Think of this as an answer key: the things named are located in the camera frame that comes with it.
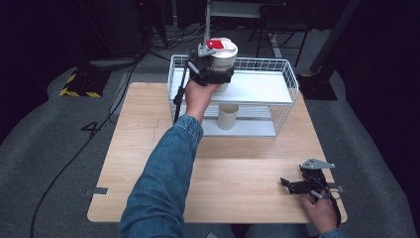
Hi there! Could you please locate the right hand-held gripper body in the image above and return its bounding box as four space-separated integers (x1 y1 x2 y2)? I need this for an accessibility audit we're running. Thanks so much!
298 158 336 196

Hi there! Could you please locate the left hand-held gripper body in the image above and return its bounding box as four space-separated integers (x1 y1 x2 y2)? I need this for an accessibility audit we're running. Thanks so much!
185 43 219 87

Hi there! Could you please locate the white cup with red lid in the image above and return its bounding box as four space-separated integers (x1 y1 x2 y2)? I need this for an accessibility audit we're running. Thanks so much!
204 37 240 93

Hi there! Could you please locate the white wire shelf rack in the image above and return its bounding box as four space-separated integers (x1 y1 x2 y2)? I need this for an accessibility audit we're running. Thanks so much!
166 54 300 139

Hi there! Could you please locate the person's left hand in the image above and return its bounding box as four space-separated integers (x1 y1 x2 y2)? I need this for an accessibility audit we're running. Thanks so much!
183 79 220 124

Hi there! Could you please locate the person's right hand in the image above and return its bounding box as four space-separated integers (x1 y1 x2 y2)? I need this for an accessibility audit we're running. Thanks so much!
299 191 339 235

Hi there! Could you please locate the grey tape strip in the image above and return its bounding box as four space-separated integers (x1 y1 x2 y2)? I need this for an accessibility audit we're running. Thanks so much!
84 186 109 197
327 181 345 194

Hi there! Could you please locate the person's right leg in jeans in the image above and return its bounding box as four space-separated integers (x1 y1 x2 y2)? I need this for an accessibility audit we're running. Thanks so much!
243 224 311 238

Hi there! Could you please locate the person's leg in jeans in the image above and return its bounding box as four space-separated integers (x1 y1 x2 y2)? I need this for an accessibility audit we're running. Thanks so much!
184 223 233 238
243 224 311 238

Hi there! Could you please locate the person's left leg in jeans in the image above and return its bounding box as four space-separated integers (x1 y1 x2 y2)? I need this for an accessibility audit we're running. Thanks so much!
184 223 233 238

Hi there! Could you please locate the black stand with base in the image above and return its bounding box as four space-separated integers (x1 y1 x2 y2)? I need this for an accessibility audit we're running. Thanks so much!
296 0 364 101

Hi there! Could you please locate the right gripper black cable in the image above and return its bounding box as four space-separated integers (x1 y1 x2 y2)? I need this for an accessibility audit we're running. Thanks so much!
315 179 343 228

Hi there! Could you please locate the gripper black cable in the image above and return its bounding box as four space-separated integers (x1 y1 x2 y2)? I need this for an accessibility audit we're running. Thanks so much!
315 179 343 228
171 58 194 125

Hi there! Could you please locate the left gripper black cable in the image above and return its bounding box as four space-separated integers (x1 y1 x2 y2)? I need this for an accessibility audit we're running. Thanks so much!
171 58 194 125

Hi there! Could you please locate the bundle of floor cables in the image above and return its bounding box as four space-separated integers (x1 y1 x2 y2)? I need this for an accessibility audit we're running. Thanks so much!
145 22 207 53

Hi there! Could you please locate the white metal desk frame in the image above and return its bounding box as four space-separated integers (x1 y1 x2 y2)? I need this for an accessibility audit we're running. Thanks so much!
201 0 263 46

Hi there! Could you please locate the black metal chair frame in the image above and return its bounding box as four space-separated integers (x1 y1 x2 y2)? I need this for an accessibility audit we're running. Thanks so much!
247 2 314 68

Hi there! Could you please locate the black yellow striped base plate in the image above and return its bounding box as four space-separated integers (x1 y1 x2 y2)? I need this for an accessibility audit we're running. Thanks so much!
58 67 112 99

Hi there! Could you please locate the long black floor cable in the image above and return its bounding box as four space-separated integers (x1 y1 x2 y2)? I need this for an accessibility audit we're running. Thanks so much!
29 58 143 238

